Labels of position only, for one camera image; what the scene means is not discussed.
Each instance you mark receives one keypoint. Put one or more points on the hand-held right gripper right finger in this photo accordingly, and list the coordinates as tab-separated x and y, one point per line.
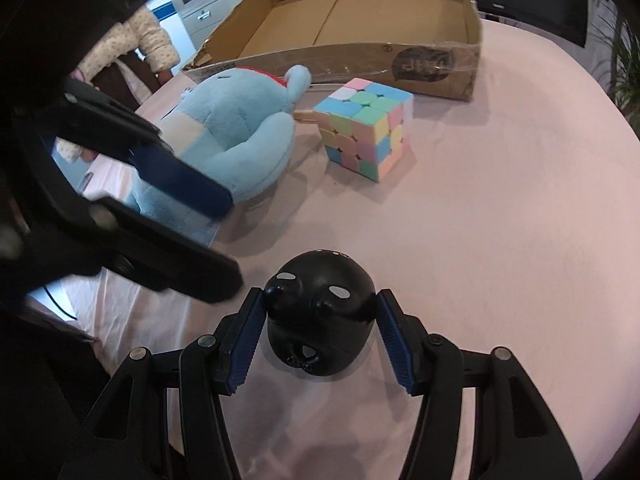
396	345

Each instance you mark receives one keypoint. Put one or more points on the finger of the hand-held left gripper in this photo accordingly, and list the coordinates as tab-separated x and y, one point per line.
185	180
190	270

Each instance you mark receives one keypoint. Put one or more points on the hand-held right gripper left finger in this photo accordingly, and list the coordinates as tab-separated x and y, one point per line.
244	342

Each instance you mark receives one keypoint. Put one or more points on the round black toy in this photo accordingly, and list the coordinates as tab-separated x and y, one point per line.
320	320

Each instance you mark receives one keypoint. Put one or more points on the blue plush toy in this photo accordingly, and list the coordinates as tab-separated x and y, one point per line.
235	115

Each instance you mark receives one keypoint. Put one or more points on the pastel puzzle cube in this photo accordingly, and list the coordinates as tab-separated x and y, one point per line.
365	125

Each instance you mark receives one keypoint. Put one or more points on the cardboard box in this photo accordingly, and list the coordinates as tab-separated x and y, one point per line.
350	10

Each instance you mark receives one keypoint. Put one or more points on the light blue phone stand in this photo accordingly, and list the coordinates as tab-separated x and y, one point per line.
200	226

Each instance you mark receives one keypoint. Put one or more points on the pink tablecloth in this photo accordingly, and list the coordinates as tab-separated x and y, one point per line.
500	210

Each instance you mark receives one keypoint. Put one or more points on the green potted plant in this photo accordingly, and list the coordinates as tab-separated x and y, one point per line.
622	60

